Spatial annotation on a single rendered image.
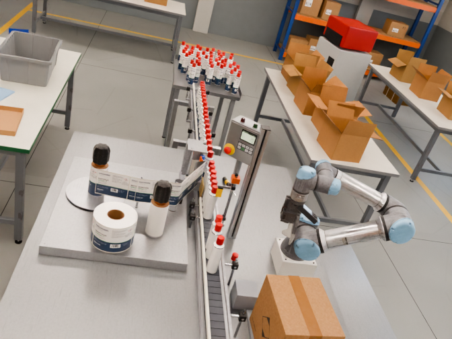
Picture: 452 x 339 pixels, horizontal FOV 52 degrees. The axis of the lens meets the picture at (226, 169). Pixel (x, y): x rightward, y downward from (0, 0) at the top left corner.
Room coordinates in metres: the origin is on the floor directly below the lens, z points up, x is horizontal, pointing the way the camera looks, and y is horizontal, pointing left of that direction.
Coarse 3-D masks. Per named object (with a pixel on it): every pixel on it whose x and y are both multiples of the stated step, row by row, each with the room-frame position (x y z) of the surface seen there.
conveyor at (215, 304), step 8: (208, 224) 2.01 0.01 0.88; (208, 232) 1.94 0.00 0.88; (200, 240) 1.86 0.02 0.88; (216, 272) 1.66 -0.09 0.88; (208, 280) 1.59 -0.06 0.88; (216, 280) 1.61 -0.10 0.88; (208, 288) 1.55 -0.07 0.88; (216, 288) 1.56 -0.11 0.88; (208, 296) 1.50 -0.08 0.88; (216, 296) 1.51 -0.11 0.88; (216, 304) 1.47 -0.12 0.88; (216, 312) 1.42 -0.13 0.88; (216, 320) 1.38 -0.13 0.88; (224, 320) 1.39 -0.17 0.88; (216, 328) 1.34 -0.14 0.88; (224, 328) 1.35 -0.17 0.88; (216, 336) 1.30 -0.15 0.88; (224, 336) 1.31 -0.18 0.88
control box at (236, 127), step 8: (232, 120) 2.07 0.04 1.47; (248, 120) 2.11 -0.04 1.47; (232, 128) 2.06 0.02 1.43; (240, 128) 2.04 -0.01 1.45; (248, 128) 2.03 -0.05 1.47; (232, 136) 2.05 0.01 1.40; (232, 144) 2.05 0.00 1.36; (248, 144) 2.02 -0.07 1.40; (256, 144) 2.00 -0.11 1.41; (224, 152) 2.06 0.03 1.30; (232, 152) 2.04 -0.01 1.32; (240, 152) 2.03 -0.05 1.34; (240, 160) 2.02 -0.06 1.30; (248, 160) 2.01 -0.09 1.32
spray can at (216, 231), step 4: (216, 224) 1.75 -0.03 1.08; (220, 224) 1.76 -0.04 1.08; (216, 228) 1.74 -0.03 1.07; (220, 228) 1.74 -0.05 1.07; (212, 232) 1.74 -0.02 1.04; (216, 232) 1.74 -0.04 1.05; (220, 232) 1.74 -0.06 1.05; (212, 236) 1.73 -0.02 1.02; (216, 236) 1.73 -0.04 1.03; (212, 240) 1.73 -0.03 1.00; (216, 240) 1.73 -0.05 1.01; (208, 244) 1.75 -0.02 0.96; (212, 244) 1.73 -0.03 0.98; (208, 248) 1.74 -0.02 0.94; (208, 252) 1.73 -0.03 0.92; (208, 256) 1.73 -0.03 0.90
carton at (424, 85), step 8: (424, 64) 6.44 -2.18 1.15; (416, 72) 6.41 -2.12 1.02; (424, 72) 6.43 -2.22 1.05; (432, 72) 6.46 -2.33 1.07; (440, 72) 6.42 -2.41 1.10; (416, 80) 6.32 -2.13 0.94; (424, 80) 6.14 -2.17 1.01; (432, 80) 6.09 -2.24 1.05; (440, 80) 6.10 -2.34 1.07; (448, 80) 6.11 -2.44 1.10; (416, 88) 6.23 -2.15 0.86; (424, 88) 6.08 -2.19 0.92; (432, 88) 6.10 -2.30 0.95; (424, 96) 6.09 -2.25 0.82; (432, 96) 6.11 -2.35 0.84
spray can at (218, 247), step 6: (222, 240) 1.65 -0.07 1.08; (216, 246) 1.64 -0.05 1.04; (222, 246) 1.65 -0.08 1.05; (216, 252) 1.64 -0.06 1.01; (222, 252) 1.66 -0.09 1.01; (210, 258) 1.65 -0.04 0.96; (216, 258) 1.64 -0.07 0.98; (210, 264) 1.64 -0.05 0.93; (216, 264) 1.64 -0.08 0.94; (210, 270) 1.64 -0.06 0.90; (216, 270) 1.65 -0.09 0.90
